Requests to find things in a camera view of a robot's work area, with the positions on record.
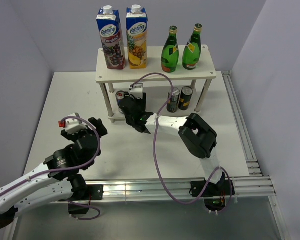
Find aluminium rail front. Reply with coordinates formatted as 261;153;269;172
17;178;276;203

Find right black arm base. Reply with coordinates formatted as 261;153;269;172
189;177;236;214

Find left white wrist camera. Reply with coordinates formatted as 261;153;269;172
58;118;87;135

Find dark can top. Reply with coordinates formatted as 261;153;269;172
166;87;181;113

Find aluminium rail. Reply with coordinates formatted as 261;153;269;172
17;178;276;203
221;71;291;240

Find pineapple juice carton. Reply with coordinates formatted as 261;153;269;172
126;4;148;69

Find white two-tier shelf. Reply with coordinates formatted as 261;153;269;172
95;45;217;123

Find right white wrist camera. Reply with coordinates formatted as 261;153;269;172
129;82;144;100

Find aluminium rail right side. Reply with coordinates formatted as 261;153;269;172
221;71;291;240

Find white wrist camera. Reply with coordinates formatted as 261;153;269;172
58;118;87;135
129;82;144;100

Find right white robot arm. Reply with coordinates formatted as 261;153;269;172
118;92;224;195

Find green glass bottle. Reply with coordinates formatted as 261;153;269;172
161;25;179;73
182;23;203;70

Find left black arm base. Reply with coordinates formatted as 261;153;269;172
66;184;104;221

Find dark can yellow label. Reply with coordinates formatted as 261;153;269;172
178;86;193;111

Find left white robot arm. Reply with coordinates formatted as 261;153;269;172
0;113;108;229

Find grape juice carton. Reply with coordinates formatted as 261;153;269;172
96;5;126;70

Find silver blue energy can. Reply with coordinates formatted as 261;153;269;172
115;90;126;114

